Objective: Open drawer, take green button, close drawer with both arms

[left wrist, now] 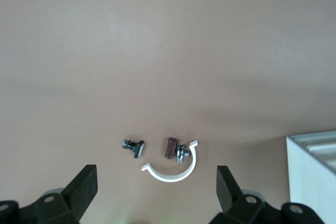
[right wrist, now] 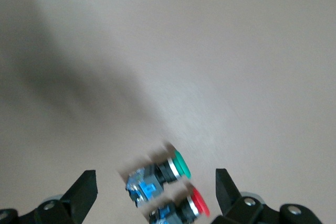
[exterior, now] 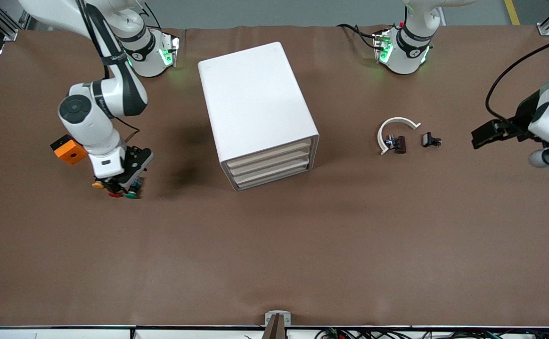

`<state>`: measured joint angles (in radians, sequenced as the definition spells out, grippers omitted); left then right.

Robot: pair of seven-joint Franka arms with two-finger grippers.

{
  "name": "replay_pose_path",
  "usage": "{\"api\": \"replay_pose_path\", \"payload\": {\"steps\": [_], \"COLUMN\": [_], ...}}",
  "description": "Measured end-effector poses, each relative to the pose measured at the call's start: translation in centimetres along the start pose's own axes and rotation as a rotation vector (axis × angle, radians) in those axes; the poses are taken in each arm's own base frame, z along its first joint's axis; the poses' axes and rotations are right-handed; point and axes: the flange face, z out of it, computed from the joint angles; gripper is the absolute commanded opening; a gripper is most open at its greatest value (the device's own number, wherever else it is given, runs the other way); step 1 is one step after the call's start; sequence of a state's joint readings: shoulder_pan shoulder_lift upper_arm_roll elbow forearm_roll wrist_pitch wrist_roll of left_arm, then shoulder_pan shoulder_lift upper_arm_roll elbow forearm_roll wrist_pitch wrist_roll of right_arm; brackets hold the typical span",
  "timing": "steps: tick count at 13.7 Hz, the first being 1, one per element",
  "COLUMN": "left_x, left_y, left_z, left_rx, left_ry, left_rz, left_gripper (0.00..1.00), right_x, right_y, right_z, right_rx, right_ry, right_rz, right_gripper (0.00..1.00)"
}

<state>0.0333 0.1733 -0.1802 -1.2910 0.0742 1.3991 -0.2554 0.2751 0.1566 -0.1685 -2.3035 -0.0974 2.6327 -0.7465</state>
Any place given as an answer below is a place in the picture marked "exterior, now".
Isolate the green push button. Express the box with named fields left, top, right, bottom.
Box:
left=124, top=178, right=143, bottom=200

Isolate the white plastic drawer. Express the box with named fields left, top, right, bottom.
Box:
left=230, top=151, right=311, bottom=177
left=234, top=161, right=311, bottom=190
left=226, top=140, right=312, bottom=168

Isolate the white drawer cabinet shell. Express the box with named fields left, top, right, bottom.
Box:
left=198, top=41, right=320, bottom=192

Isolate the orange box with hole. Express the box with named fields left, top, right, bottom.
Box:
left=50, top=134, right=88, bottom=165

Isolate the white curved pipe clamp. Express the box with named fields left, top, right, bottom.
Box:
left=378, top=117, right=422, bottom=155

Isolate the brown table mat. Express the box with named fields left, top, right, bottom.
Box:
left=0, top=24, right=549, bottom=328

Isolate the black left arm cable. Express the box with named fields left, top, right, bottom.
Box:
left=485, top=31, right=549, bottom=124

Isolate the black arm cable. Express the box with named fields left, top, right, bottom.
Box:
left=79, top=0, right=141, bottom=142
left=485, top=31, right=549, bottom=124

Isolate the metal valve brown handle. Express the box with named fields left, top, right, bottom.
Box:
left=385, top=135, right=407, bottom=154

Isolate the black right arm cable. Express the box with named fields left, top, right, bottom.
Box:
left=79, top=0, right=141, bottom=142

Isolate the black base cable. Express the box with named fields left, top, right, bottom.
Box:
left=336, top=23, right=383, bottom=51

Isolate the grey metal mount bracket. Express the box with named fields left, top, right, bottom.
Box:
left=265, top=311, right=292, bottom=326

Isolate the brown tapered post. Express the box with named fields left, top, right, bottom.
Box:
left=261, top=314, right=287, bottom=339

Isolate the tangled cable bundle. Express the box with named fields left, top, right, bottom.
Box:
left=316, top=328, right=549, bottom=339

